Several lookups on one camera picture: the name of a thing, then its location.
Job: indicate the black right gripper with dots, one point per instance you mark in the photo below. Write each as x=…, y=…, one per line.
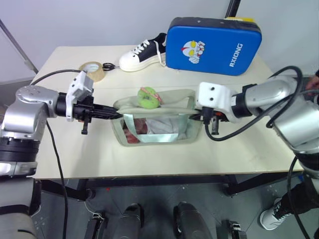
x=220, y=117

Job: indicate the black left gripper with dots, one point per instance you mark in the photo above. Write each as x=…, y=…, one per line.
x=83, y=108

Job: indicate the green clear zip pouch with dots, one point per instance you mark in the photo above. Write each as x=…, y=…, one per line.
x=149, y=109

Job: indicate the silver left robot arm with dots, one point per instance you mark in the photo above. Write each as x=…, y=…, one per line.
x=27, y=104

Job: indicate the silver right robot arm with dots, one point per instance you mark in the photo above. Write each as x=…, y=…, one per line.
x=276, y=92

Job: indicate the person's hand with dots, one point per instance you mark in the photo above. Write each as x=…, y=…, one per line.
x=312, y=83

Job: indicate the brown packing tape roll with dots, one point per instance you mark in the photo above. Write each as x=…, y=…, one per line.
x=98, y=74

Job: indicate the white and black sneaker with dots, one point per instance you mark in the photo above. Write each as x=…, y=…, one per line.
x=134, y=61

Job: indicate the blue kick pad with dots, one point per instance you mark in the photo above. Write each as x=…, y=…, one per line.
x=214, y=39

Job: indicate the grey metal bar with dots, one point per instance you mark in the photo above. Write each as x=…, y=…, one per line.
x=20, y=48

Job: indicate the yellow block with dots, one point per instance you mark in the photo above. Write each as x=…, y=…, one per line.
x=245, y=18

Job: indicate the black pole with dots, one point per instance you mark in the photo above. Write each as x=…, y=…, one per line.
x=231, y=8

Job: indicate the black stand foot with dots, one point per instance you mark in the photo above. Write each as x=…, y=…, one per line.
x=234, y=230
x=96, y=226

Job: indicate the person's white shoe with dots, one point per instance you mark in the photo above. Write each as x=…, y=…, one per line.
x=271, y=217

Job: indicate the person's black trouser leg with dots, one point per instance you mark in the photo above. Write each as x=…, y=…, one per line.
x=302, y=196

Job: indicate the grey robot body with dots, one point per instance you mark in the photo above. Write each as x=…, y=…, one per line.
x=15, y=211

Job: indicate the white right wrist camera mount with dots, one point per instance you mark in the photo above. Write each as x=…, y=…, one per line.
x=211, y=97

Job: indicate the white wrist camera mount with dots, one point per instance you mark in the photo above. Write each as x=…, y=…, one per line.
x=74, y=87
x=211, y=97

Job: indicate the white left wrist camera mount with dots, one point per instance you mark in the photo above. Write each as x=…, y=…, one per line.
x=74, y=87

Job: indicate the black table frame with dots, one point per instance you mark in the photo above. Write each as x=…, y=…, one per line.
x=149, y=180

